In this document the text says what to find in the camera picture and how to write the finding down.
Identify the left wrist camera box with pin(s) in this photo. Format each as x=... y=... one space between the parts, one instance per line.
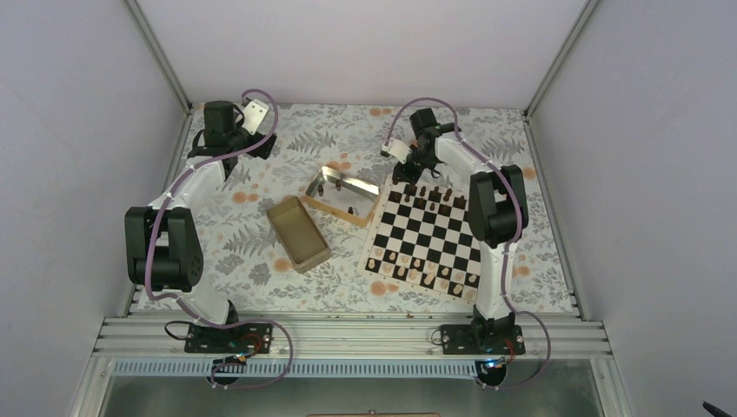
x=253 y=114

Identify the empty gold tin lid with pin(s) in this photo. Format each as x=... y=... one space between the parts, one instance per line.
x=295 y=229

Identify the gold tin with dark pieces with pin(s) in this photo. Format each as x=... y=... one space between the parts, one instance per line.
x=343 y=196

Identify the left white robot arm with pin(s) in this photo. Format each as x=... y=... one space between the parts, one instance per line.
x=163 y=249

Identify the floral patterned table mat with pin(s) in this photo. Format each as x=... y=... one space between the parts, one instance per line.
x=244 y=261

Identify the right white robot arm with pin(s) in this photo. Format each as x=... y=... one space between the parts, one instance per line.
x=497 y=209

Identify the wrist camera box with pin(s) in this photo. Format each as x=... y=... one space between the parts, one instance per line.
x=253 y=114
x=396 y=148

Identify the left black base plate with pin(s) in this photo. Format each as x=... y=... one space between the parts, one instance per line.
x=247 y=339

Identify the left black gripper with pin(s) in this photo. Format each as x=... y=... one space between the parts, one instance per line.
x=265 y=150

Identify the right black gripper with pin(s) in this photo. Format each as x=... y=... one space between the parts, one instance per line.
x=408 y=176

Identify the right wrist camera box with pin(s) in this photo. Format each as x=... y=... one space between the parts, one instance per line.
x=396 y=148

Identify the aluminium rail frame front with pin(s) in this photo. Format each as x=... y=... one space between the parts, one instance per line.
x=355 y=336

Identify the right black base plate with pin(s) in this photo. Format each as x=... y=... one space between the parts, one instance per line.
x=463 y=340

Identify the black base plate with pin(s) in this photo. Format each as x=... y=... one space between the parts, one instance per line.
x=463 y=340
x=247 y=339

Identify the wooden chessboard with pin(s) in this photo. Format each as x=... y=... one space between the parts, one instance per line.
x=420 y=239

